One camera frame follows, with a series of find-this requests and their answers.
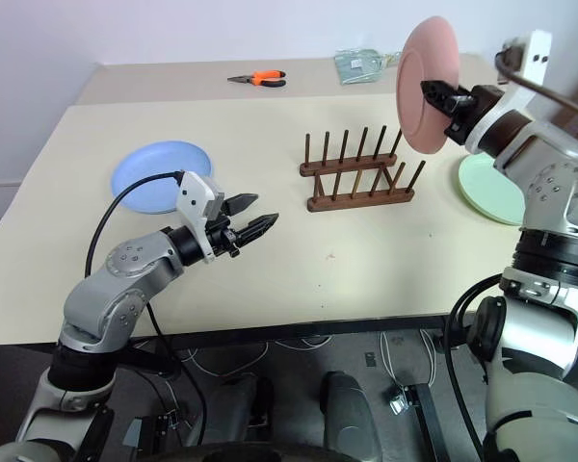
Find wooden dish rack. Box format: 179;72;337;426
298;124;427;214

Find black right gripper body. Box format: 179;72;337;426
444;84;506;146

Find black metal frame bar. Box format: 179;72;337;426
403;382;453;462

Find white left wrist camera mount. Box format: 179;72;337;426
174;169;223;264

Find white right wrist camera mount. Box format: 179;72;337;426
463;29;554;156

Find black right shoulder cable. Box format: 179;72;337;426
443;275;508;462

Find clear plastic bag package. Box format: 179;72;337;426
333;47;402;88

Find dark grey rounded robot foot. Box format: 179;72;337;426
319;371;385;462

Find pink plate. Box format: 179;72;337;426
395;15;461;156

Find orange handled pliers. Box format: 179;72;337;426
226;69;288;90

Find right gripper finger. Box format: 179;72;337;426
420;78;469;114

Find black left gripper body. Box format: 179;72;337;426
205;196;246;260

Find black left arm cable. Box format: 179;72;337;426
84;169;209;453

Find green plate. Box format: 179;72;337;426
458;153;529;227

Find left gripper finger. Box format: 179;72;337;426
223;192;261;217
239;212;280;249

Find white floor cable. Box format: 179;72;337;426
379;330;440;387
178;334;335;377

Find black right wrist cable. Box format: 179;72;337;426
494;49;578;119

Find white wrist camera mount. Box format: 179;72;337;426
174;169;223;264
463;29;554;156

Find blue plate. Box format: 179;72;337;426
111;140;217;216

